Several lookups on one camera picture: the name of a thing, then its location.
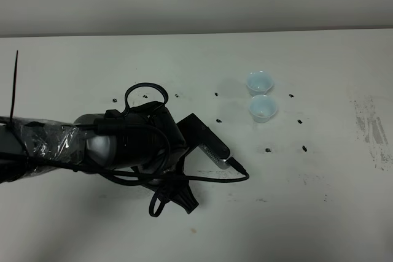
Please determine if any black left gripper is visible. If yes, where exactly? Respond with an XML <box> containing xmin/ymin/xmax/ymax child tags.
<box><xmin>122</xmin><ymin>101</ymin><xmax>198</xmax><ymax>214</ymax></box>

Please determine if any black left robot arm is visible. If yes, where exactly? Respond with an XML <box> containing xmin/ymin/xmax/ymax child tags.
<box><xmin>1</xmin><ymin>101</ymin><xmax>198</xmax><ymax>217</ymax></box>

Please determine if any near light blue teacup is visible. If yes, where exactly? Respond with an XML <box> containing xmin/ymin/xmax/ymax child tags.
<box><xmin>249</xmin><ymin>94</ymin><xmax>278</xmax><ymax>123</ymax></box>

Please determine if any light blue teacup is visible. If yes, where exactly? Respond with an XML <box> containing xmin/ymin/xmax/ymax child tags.
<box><xmin>249</xmin><ymin>94</ymin><xmax>278</xmax><ymax>123</ymax></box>
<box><xmin>246</xmin><ymin>71</ymin><xmax>274</xmax><ymax>96</ymax></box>

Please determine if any far light blue teacup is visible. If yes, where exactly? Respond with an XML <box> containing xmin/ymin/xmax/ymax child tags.
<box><xmin>246</xmin><ymin>71</ymin><xmax>274</xmax><ymax>96</ymax></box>

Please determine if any black left camera cable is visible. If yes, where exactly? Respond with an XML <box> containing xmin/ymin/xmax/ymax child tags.
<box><xmin>0</xmin><ymin>50</ymin><xmax>250</xmax><ymax>218</ymax></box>

